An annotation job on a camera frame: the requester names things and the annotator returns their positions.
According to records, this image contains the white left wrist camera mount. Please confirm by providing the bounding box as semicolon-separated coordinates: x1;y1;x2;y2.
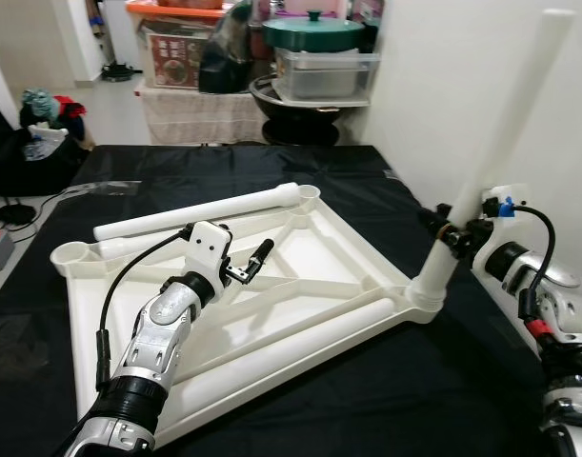
179;221;234;287

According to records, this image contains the black fan base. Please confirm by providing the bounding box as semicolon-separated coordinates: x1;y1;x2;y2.
100;60;134;82

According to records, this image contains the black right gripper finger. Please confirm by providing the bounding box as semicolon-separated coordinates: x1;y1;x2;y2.
419;207;468;250

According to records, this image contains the shiny black bag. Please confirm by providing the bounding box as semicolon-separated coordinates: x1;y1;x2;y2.
197;5;263;94

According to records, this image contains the black wifi router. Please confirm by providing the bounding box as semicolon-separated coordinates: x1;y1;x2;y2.
0;195;39;228

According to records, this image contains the black round wok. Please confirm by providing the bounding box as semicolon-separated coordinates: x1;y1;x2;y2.
250;74;353;146

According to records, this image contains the black open suitcase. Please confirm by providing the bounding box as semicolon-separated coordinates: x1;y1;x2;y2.
0;100;87;196

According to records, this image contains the clear plastic storage container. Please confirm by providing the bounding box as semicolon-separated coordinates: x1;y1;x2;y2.
271;48;380;104

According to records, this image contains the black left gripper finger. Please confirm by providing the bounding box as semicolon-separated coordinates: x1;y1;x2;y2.
243;240;275;285

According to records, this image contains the white plastic bag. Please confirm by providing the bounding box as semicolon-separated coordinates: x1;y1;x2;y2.
19;124;68;158

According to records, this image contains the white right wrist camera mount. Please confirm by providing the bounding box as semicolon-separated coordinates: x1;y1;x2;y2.
457;184;532;272

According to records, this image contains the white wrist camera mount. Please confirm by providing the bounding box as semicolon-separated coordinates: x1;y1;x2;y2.
179;221;234;287
457;184;532;272

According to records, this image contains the orange plastic bin lid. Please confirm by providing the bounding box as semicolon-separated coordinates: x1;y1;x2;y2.
126;0;230;15

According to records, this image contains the green round pot lid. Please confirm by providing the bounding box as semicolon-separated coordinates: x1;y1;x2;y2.
262;10;366;53

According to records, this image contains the purple picture box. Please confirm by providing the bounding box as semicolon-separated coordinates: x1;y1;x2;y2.
352;0;387;25

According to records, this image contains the white plastic children table top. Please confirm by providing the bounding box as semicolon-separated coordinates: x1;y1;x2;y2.
50;184;444;447

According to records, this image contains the clear plastic bag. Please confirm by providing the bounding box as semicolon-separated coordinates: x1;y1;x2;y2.
60;179;144;201

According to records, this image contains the beige cloth covered table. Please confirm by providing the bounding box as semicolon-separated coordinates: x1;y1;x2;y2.
136;78;268;146

